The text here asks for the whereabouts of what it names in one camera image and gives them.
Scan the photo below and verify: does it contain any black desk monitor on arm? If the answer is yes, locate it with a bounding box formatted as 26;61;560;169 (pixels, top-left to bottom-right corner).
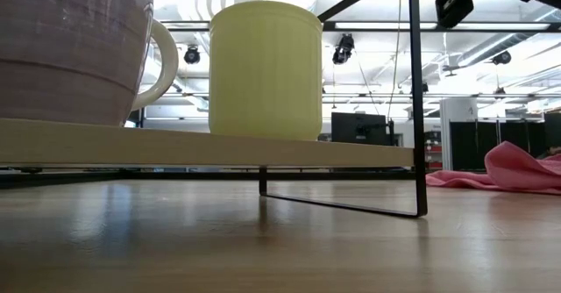
330;111;395;147

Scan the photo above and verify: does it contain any white cabinet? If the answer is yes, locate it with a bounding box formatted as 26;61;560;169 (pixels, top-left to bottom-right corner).
439;97;479;172

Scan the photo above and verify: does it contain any black room partition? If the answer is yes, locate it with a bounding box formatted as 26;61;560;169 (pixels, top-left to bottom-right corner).
450;111;561;172

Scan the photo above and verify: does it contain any red storage rack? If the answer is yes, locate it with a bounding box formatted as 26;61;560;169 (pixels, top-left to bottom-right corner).
423;130;444;170

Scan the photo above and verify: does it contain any pink cloth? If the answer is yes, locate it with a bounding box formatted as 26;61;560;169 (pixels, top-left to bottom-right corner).
425;140;561;197

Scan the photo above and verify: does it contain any pale yellow ribbed mug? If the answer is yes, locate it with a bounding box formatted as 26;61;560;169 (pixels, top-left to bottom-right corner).
208;0;324;142

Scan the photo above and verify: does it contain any black ceiling camera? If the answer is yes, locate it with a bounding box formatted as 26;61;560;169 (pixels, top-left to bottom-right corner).
183;44;202;66
331;32;356;66
491;50;513;67

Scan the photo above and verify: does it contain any black overhead frame bar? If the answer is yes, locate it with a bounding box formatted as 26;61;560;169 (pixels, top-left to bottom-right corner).
160;19;561;34

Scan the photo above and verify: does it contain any wooden shelf black wire frame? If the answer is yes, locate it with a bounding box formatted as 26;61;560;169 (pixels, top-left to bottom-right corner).
0;0;429;218

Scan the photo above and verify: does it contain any black table edge frame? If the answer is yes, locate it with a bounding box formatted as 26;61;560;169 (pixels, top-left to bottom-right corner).
0;166;429;190

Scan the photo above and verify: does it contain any large purple mug cream handle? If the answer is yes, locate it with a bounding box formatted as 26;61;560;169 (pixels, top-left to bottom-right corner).
0;0;180;128

